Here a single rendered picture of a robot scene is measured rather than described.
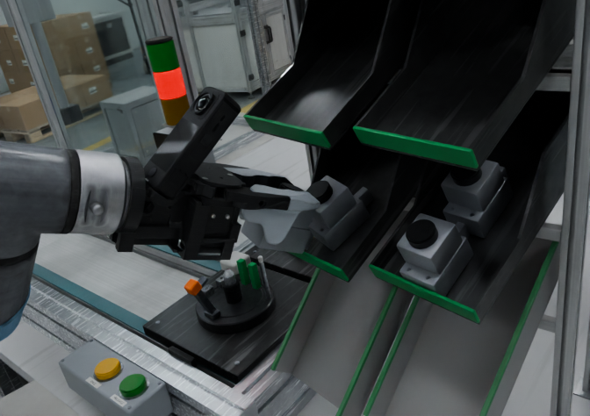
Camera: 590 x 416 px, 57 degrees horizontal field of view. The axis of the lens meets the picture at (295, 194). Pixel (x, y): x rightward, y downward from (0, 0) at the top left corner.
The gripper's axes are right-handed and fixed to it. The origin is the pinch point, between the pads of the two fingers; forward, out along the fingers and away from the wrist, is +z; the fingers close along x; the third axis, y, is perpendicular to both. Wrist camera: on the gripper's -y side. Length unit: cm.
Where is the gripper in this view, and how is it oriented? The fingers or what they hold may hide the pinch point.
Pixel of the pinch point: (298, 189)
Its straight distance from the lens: 61.8
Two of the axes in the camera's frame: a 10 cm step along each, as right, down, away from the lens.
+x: 5.2, 3.6, -7.7
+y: -2.6, 9.3, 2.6
